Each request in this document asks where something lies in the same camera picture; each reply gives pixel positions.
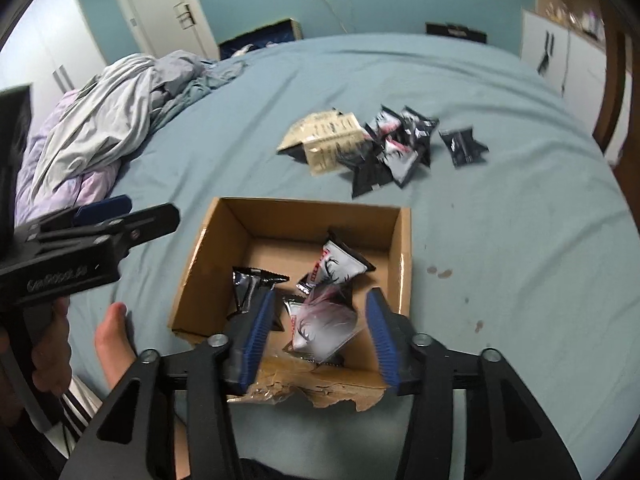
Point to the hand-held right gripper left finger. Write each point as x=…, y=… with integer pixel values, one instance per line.
x=257, y=332

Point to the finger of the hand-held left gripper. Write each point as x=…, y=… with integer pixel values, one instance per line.
x=105, y=207
x=155, y=217

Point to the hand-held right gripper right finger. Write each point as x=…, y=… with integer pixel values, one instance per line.
x=380, y=335

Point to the large black foil packet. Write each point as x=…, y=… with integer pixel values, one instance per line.
x=250, y=285

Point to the white deer print packet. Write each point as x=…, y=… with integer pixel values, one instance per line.
x=325, y=332
x=340, y=265

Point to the brown cardboard box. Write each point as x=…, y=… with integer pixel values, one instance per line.
x=220, y=260

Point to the beige snack packet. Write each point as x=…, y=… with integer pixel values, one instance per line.
x=330, y=157
x=322, y=127

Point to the pile of black white packets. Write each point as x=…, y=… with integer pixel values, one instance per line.
x=395, y=150

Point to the small black packet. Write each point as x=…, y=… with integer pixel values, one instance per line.
x=462, y=146

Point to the person's left hand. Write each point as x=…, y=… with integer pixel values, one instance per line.
x=52, y=350

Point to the person's bare foot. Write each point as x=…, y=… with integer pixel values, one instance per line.
x=115, y=340

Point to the crumpled grey quilt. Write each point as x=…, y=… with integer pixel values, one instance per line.
x=100, y=110

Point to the black white striped cloth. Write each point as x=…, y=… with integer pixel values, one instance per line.
x=75, y=410

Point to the blue-grey bed sheet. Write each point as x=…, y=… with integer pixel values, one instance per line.
x=500, y=260

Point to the white wardrobe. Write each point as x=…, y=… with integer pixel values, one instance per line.
x=50, y=35

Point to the white door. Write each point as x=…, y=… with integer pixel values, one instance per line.
x=150, y=10

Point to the white cabinet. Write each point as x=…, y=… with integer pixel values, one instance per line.
x=582, y=75

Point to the brown wooden chair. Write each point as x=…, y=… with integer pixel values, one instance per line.
x=612, y=85

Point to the row of small bottles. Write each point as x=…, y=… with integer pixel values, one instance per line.
x=575, y=16

